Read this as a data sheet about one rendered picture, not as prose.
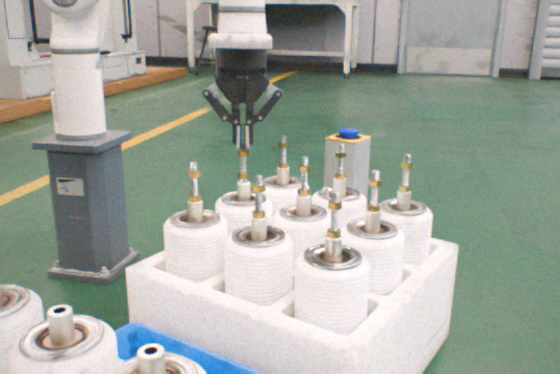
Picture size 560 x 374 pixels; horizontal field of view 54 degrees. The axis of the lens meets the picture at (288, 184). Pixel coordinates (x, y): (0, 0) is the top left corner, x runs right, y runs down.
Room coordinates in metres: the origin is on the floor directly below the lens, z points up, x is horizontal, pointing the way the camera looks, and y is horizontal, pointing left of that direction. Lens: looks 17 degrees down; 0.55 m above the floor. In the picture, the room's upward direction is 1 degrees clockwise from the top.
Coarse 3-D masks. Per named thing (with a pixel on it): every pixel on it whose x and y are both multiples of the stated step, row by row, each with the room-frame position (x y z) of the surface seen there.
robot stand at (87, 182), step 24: (48, 144) 1.06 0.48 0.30; (72, 144) 1.05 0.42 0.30; (96, 144) 1.05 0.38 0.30; (120, 144) 1.14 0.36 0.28; (48, 168) 1.09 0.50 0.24; (72, 168) 1.06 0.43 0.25; (96, 168) 1.06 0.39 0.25; (120, 168) 1.13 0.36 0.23; (72, 192) 1.06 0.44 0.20; (96, 192) 1.06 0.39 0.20; (120, 192) 1.13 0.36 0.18; (72, 216) 1.06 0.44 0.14; (96, 216) 1.06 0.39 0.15; (120, 216) 1.12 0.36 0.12; (72, 240) 1.06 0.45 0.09; (96, 240) 1.05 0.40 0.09; (120, 240) 1.11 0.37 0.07; (72, 264) 1.06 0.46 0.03; (96, 264) 1.05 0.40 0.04; (120, 264) 1.10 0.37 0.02
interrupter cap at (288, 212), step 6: (294, 204) 0.84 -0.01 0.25; (312, 204) 0.84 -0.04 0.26; (282, 210) 0.81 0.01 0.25; (288, 210) 0.81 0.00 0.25; (294, 210) 0.82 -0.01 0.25; (312, 210) 0.82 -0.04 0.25; (318, 210) 0.81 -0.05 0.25; (324, 210) 0.81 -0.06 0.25; (282, 216) 0.79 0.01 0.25; (288, 216) 0.78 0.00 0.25; (294, 216) 0.79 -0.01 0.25; (300, 216) 0.79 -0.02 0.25; (306, 216) 0.79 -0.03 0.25; (312, 216) 0.79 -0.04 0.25; (318, 216) 0.79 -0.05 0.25; (324, 216) 0.79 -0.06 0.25; (306, 222) 0.77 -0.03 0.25
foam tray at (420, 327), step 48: (432, 240) 0.88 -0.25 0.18; (144, 288) 0.73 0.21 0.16; (192, 288) 0.69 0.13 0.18; (432, 288) 0.76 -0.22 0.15; (192, 336) 0.68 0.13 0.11; (240, 336) 0.63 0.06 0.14; (288, 336) 0.59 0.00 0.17; (336, 336) 0.57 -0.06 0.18; (384, 336) 0.61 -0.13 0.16; (432, 336) 0.78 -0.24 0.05
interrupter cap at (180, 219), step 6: (186, 210) 0.80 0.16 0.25; (204, 210) 0.81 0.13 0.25; (210, 210) 0.80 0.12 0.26; (174, 216) 0.78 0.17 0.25; (180, 216) 0.78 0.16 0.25; (186, 216) 0.78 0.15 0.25; (204, 216) 0.79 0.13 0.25; (210, 216) 0.78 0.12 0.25; (216, 216) 0.78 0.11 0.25; (174, 222) 0.75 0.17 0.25; (180, 222) 0.75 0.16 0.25; (186, 222) 0.76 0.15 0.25; (192, 222) 0.76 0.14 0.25; (198, 222) 0.76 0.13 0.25; (204, 222) 0.75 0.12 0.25; (210, 222) 0.75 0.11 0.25; (216, 222) 0.76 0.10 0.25; (186, 228) 0.74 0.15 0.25; (192, 228) 0.74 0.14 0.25; (198, 228) 0.74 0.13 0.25
